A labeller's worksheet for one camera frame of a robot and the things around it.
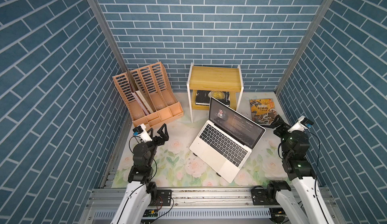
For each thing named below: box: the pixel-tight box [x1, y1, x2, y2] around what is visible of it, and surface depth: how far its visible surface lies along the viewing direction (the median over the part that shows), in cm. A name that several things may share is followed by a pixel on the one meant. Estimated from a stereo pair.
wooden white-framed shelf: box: [186, 62, 245, 124], surface depth 84 cm
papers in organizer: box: [130, 89, 154, 116], surface depth 88 cm
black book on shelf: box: [195, 89, 231, 107], surface depth 98 cm
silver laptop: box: [189, 96, 267, 184], surface depth 83 cm
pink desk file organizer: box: [112, 61, 184, 129], surface depth 103 cm
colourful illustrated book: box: [249, 98, 278, 126], surface depth 110 cm
